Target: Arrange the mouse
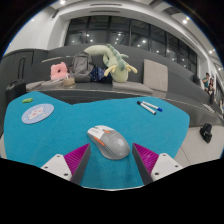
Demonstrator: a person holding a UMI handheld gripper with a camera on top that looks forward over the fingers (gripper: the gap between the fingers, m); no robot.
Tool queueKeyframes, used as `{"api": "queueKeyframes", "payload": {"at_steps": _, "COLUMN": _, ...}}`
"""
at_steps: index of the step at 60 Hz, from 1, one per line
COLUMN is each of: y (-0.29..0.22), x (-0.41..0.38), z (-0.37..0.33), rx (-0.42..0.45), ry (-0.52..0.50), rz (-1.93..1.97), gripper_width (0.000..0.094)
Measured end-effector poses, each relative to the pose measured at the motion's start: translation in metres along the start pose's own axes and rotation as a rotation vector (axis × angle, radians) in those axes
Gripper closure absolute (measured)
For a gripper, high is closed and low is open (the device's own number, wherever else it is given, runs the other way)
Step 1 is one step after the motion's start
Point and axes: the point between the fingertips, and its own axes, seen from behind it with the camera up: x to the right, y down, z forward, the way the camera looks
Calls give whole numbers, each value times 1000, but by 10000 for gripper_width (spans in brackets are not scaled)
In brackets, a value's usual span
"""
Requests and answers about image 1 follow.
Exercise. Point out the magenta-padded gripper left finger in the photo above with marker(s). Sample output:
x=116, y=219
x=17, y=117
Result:
x=77, y=159

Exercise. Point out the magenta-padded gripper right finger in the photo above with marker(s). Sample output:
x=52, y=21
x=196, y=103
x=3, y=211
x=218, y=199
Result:
x=146, y=159

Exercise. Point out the grey white computer mouse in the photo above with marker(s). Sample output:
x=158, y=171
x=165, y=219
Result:
x=111, y=142

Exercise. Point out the round pale blue mouse pad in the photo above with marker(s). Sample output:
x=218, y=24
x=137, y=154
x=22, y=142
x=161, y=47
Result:
x=37, y=113

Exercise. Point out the teal table cloth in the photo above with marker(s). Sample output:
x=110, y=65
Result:
x=66, y=136

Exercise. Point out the white marker with blue cap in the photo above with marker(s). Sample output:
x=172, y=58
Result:
x=151, y=105

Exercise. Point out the black bag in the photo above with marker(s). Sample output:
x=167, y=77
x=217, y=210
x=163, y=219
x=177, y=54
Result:
x=206, y=132

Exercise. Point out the small tan round pouch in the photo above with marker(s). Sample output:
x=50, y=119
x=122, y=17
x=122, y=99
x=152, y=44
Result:
x=69, y=82

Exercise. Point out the round grey seat cushion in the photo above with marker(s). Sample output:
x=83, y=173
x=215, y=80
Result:
x=51, y=84

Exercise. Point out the upright grey seat cushion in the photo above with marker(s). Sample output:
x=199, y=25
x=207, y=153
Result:
x=155, y=75

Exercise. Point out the flat square grey cushion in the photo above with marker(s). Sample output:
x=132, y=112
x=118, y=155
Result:
x=34, y=85

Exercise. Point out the navy star-print bag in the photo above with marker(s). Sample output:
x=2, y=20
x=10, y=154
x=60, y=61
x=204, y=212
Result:
x=98, y=75

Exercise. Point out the pink plush cushion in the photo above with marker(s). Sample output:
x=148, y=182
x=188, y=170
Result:
x=57, y=72

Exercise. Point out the grey backpack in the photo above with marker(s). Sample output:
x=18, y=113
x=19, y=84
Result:
x=81, y=66

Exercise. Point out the black suitcase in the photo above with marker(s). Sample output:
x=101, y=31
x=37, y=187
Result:
x=15, y=90

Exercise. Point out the person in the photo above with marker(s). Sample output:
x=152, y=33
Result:
x=211, y=87
x=206, y=81

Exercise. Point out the green dragon plush toy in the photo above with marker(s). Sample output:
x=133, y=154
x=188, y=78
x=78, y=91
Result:
x=116, y=65

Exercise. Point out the large dark window wall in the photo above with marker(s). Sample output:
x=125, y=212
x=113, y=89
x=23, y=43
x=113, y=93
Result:
x=133, y=33

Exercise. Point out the black wall speaker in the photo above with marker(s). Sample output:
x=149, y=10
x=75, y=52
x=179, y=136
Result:
x=55, y=13

